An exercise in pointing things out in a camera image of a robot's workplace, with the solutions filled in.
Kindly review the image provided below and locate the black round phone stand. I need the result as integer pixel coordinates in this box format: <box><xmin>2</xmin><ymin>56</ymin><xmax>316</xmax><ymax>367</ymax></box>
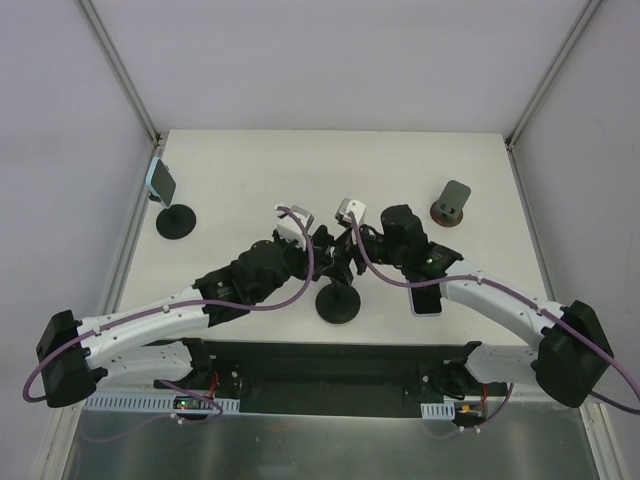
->
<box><xmin>155</xmin><ymin>204</ymin><xmax>197</xmax><ymax>240</ymax></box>

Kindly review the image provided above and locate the black phone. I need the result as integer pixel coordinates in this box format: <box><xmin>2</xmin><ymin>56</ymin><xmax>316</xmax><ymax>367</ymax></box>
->
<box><xmin>323</xmin><ymin>248</ymin><xmax>354</xmax><ymax>287</ymax></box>

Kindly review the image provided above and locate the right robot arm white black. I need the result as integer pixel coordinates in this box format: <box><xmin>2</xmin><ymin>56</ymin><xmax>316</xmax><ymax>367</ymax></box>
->
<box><xmin>335</xmin><ymin>199</ymin><xmax>614</xmax><ymax>408</ymax></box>

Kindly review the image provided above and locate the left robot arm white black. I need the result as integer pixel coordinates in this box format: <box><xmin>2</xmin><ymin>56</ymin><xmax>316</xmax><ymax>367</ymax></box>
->
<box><xmin>23</xmin><ymin>226</ymin><xmax>333</xmax><ymax>408</ymax></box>

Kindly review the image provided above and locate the grey stand on wooden base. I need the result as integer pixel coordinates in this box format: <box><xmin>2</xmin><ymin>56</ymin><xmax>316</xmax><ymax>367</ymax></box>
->
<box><xmin>430</xmin><ymin>180</ymin><xmax>471</xmax><ymax>228</ymax></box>

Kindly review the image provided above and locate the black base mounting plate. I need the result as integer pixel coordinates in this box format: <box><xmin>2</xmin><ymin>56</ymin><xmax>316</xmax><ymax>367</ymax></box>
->
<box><xmin>174</xmin><ymin>339</ymin><xmax>507</xmax><ymax>418</ymax></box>

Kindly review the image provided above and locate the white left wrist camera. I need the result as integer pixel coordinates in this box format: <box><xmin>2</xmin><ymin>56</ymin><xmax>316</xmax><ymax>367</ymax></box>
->
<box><xmin>275</xmin><ymin>205</ymin><xmax>314</xmax><ymax>250</ymax></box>

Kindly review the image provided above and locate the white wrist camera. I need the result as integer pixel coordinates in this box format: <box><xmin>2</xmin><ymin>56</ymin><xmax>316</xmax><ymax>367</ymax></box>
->
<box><xmin>334</xmin><ymin>198</ymin><xmax>366</xmax><ymax>227</ymax></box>
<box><xmin>275</xmin><ymin>205</ymin><xmax>314</xmax><ymax>250</ymax></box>

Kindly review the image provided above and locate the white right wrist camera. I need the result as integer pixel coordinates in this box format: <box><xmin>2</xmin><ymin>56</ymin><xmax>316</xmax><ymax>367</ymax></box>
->
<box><xmin>334</xmin><ymin>198</ymin><xmax>366</xmax><ymax>227</ymax></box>

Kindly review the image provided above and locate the white cable duct right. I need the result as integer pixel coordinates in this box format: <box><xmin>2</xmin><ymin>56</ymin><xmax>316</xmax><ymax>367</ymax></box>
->
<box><xmin>420</xmin><ymin>401</ymin><xmax>456</xmax><ymax>421</ymax></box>

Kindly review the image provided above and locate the white cable duct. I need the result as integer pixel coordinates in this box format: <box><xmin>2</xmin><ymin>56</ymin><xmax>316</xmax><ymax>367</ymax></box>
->
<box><xmin>420</xmin><ymin>401</ymin><xmax>456</xmax><ymax>421</ymax></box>
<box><xmin>84</xmin><ymin>392</ymin><xmax>240</xmax><ymax>415</ymax></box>

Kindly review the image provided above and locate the white cable duct left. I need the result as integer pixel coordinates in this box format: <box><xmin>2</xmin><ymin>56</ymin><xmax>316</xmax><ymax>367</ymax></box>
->
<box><xmin>84</xmin><ymin>392</ymin><xmax>240</xmax><ymax>415</ymax></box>

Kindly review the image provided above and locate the aluminium frame post left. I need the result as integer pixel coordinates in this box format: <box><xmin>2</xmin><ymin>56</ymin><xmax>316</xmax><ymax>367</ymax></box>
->
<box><xmin>74</xmin><ymin>0</ymin><xmax>162</xmax><ymax>145</ymax></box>

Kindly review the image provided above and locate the aluminium frame post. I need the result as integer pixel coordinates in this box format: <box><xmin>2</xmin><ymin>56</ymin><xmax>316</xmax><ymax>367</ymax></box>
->
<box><xmin>74</xmin><ymin>0</ymin><xmax>162</xmax><ymax>145</ymax></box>
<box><xmin>505</xmin><ymin>0</ymin><xmax>605</xmax><ymax>151</ymax></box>

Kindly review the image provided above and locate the aluminium frame post right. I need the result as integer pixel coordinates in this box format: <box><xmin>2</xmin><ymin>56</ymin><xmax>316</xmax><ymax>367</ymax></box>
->
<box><xmin>505</xmin><ymin>0</ymin><xmax>605</xmax><ymax>151</ymax></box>

